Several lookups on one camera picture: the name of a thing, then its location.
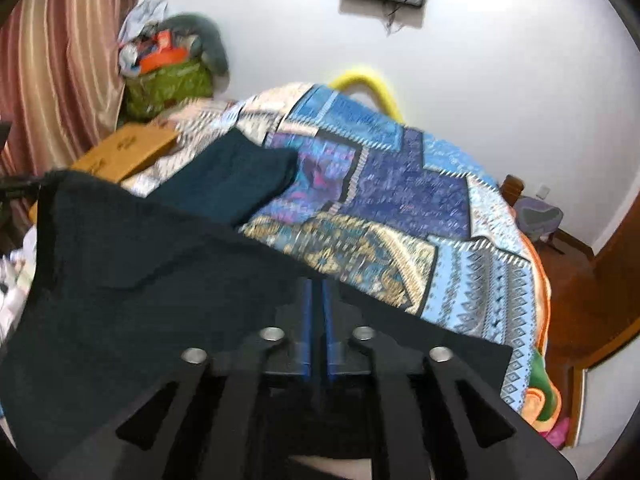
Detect dark black pants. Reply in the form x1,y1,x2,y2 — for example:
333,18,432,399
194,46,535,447
0,169,516,470

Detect blue patchwork bedspread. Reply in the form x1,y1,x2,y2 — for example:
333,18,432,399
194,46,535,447
124,82,562,434

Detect brown wooden door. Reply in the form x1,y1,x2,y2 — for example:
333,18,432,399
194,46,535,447
541,228,640,449

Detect wooden chair with cloth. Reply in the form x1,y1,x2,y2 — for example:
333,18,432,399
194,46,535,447
500,174,564,255

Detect folded dark teal garment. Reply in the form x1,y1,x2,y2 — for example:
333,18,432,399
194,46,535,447
148,128,298,228

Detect brown cardboard box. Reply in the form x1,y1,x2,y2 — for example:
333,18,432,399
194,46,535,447
70,124,179,183

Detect green fabric bag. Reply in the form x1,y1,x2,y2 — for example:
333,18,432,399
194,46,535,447
124,60,214,122

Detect yellow curved tube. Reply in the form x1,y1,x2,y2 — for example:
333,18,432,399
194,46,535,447
329,65,405,124

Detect striped pink curtain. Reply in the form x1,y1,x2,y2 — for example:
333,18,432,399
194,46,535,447
1,0,138,174

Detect orange box in bag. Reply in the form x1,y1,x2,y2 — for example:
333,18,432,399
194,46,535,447
139,29,189,74

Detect grey neck pillow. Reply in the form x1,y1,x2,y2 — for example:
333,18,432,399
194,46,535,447
157,13,229,77

